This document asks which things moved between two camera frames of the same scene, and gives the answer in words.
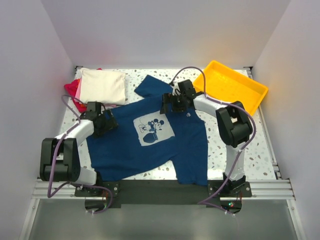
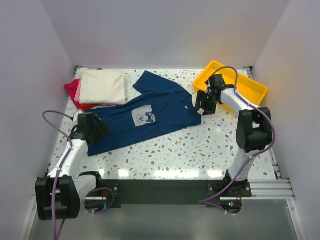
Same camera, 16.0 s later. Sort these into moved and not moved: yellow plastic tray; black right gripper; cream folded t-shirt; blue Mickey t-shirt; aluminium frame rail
Moved: blue Mickey t-shirt; black right gripper
Not moved: cream folded t-shirt; yellow plastic tray; aluminium frame rail
